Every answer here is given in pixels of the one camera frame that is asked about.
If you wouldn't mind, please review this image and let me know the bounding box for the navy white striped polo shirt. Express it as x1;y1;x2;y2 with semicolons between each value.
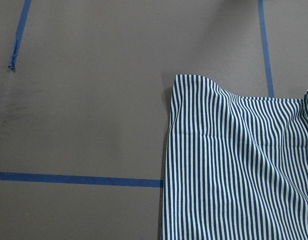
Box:
161;74;308;240

